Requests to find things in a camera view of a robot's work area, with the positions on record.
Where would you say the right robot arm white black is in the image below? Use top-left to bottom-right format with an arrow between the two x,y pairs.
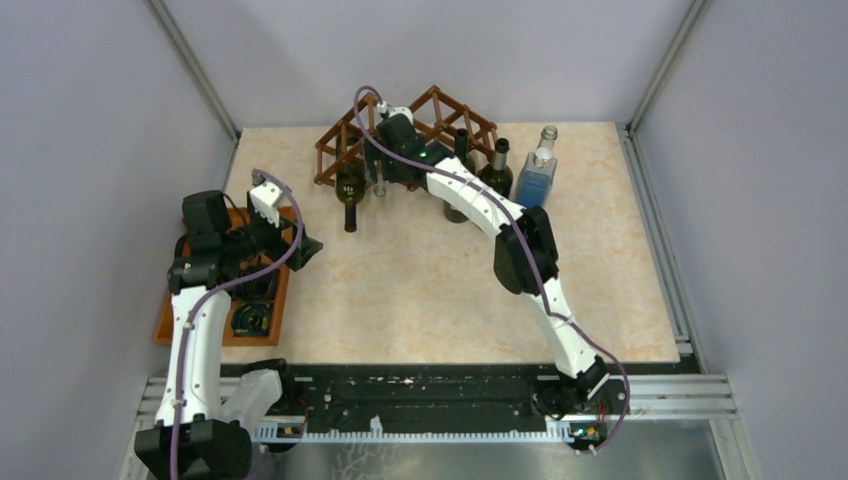
363,114 -> 610,412

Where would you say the dark green wine bottle left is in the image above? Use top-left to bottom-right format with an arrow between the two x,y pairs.
335,157 -> 366,233

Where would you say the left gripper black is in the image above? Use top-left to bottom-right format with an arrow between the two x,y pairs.
222,201 -> 322,270

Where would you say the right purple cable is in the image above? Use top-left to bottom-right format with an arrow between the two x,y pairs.
352,84 -> 631,455

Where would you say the white toothed cable strip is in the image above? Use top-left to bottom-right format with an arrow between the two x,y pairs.
251,417 -> 575,446

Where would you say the white label wine bottle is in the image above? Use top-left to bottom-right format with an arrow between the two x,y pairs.
442,128 -> 477,225

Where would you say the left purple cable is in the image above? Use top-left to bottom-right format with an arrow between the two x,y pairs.
168,168 -> 306,480

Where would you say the small clear glass bottle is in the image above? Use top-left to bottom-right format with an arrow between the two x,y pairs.
364,141 -> 387,198

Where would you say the purple cable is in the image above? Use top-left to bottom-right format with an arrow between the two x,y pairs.
168,168 -> 306,480
352,84 -> 631,455

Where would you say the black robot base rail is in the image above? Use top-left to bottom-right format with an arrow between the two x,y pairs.
211,360 -> 631,439

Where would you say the orange wooden tray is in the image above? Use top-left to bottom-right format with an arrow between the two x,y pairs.
152,207 -> 291,347

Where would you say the blue square glass bottle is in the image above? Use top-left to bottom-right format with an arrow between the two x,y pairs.
514,147 -> 558,208

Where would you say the brown wooden wine rack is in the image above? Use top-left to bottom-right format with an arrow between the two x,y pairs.
314,85 -> 498,187

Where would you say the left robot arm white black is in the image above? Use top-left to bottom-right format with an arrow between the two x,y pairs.
133,183 -> 322,479

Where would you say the black patterned coaster in tray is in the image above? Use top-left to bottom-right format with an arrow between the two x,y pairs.
230,302 -> 273,337

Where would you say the brown label wine bottle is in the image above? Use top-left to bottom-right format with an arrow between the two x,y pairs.
478,138 -> 513,198

